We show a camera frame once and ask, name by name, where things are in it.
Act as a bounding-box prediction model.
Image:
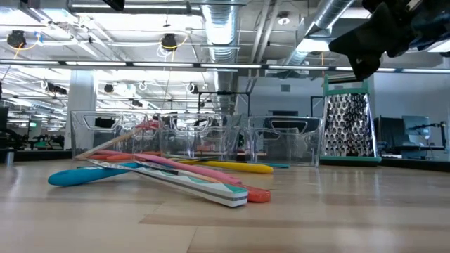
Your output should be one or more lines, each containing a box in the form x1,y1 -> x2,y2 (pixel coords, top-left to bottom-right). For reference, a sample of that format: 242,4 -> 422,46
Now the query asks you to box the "pink silicone spoon spatula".
93,150 -> 243,185

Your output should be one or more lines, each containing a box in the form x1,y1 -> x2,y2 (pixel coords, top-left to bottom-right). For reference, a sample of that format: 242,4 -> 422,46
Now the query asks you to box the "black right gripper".
328,0 -> 423,81

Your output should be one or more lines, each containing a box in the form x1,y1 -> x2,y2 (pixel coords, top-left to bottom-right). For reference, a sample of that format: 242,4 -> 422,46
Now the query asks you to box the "teal steel box grater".
319,75 -> 383,167

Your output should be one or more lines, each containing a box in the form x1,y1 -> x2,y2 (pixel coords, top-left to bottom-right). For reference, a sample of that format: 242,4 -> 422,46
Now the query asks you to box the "long ceiling light bar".
0,58 -> 450,74

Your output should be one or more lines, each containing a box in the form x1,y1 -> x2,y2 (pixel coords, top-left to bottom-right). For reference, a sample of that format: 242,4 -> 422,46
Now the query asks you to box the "white pillar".
64,69 -> 98,151

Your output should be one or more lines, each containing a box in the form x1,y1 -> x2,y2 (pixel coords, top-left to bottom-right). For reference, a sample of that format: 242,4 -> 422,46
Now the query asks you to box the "clear plastic bin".
158,112 -> 247,162
245,115 -> 323,167
69,110 -> 165,161

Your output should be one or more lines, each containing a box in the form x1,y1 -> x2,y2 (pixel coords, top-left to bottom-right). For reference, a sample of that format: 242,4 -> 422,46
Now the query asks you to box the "knife orange gradient handle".
135,160 -> 272,204

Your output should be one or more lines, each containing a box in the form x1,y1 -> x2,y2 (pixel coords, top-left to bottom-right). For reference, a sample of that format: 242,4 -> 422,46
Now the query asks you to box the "blue silicone spoon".
47,162 -> 141,187

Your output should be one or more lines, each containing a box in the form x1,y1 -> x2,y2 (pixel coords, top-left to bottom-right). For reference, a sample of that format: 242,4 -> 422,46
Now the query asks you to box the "black ceiling cable reel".
6,29 -> 28,49
160,32 -> 179,52

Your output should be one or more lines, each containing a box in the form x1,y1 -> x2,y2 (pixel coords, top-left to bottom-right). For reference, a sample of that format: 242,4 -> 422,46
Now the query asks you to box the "knife teal chevron handle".
86,158 -> 249,208

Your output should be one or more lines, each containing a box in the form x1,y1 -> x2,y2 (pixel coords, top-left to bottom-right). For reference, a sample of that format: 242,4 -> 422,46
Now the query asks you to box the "background desk monitor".
402,115 -> 432,141

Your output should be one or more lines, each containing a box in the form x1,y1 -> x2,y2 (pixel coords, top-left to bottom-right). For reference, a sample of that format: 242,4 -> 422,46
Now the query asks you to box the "black knife teal handle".
245,161 -> 290,169

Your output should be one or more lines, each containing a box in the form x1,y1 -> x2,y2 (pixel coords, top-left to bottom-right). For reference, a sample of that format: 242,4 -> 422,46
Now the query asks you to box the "slanted silver ventilation duct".
284,0 -> 354,67

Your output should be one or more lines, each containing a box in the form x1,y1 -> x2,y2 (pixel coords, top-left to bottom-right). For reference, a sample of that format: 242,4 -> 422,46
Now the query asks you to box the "yellow silicone spoon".
177,160 -> 274,175

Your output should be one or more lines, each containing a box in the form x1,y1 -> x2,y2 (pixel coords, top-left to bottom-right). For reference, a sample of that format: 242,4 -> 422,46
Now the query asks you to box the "red spatula wooden handle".
73,119 -> 162,161

